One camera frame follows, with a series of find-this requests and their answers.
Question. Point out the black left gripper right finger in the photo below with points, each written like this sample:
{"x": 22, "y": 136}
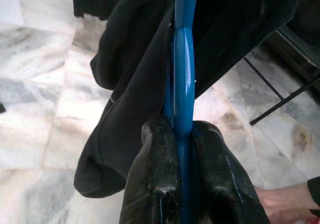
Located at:
{"x": 215, "y": 184}

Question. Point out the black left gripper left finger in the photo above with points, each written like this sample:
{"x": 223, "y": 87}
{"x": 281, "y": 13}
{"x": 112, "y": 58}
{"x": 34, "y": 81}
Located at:
{"x": 152, "y": 171}

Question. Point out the black garment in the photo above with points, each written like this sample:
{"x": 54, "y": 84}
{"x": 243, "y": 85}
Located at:
{"x": 130, "y": 71}

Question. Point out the blue plastic hanger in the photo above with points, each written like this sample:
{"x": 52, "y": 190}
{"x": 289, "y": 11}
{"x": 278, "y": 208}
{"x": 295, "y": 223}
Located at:
{"x": 183, "y": 71}

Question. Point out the person bare foot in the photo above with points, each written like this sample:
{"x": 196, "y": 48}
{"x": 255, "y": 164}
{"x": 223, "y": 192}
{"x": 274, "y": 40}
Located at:
{"x": 282, "y": 199}

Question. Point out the black folding chair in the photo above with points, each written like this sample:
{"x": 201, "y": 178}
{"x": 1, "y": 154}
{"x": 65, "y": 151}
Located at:
{"x": 300, "y": 57}

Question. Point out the black round laundry basket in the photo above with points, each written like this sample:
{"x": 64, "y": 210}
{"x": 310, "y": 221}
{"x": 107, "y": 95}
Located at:
{"x": 310, "y": 9}

